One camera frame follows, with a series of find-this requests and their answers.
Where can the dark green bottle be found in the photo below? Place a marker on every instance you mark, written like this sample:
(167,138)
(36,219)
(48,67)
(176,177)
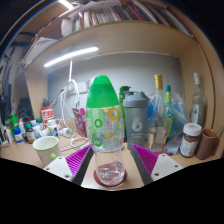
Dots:
(124,93)

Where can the blue plastic bag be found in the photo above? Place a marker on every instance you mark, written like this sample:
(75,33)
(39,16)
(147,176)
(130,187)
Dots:
(180,113)

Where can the clear bottle with green cap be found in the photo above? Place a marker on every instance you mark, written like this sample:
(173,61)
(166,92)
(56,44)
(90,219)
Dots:
(105,130)

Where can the slim green-capped glass bottle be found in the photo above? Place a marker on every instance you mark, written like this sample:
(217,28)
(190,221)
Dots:
(169,110)

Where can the brown bottle with green cap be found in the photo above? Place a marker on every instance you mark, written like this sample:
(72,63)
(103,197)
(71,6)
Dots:
(30,133)

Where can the short white tube lamp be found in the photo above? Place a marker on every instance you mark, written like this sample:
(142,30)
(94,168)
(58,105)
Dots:
(66,4)

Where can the brown jar with white lid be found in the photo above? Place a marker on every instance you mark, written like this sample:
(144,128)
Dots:
(190,141)

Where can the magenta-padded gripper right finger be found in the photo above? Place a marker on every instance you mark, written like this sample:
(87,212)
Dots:
(165,165)

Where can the glass bottle with gold cap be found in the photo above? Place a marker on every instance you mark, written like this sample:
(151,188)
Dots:
(157,133)

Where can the white bottle with blue cap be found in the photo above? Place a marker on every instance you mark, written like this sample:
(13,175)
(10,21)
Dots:
(18,136)

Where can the tall clear glass bottle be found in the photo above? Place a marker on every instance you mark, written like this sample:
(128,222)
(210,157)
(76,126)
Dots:
(198,106)

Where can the white mug with green rim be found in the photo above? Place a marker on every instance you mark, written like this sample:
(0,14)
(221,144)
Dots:
(46,148)

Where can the brown cup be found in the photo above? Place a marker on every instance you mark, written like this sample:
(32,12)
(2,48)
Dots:
(206,145)

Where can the red and white canister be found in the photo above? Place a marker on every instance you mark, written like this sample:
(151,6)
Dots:
(47,115)

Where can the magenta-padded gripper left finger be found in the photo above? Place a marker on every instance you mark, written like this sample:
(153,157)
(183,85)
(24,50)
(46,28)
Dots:
(58,166)

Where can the long white light strip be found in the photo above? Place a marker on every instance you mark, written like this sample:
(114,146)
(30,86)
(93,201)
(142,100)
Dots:
(71,56)

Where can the magenta foil pouch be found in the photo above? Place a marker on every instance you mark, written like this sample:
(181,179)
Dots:
(80,121)

